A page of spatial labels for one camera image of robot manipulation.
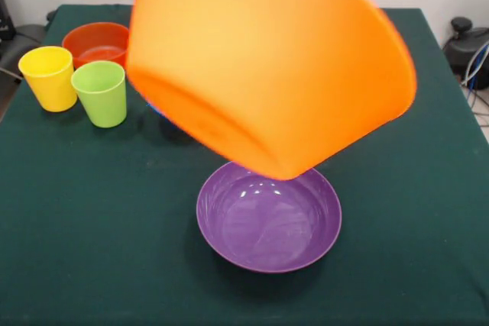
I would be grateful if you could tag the large yellow plastic bowl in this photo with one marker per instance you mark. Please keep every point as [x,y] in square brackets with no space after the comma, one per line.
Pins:
[267,66]

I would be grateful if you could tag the purple plastic bowl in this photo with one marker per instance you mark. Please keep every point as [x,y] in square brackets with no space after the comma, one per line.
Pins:
[267,226]

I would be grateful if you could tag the dark blue plastic bowl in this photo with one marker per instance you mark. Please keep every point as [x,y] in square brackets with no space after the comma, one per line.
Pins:
[153,108]

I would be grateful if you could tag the green plastic cup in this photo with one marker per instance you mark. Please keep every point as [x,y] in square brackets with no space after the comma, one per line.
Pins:
[101,97]

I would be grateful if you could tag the dark green tablecloth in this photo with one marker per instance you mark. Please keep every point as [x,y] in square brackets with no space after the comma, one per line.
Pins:
[95,207]

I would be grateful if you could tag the orange-red plastic bowl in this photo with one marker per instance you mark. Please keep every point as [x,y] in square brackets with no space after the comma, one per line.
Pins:
[91,41]

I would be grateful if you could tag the yellow plastic cup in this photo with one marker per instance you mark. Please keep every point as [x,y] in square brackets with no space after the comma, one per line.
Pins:
[49,81]

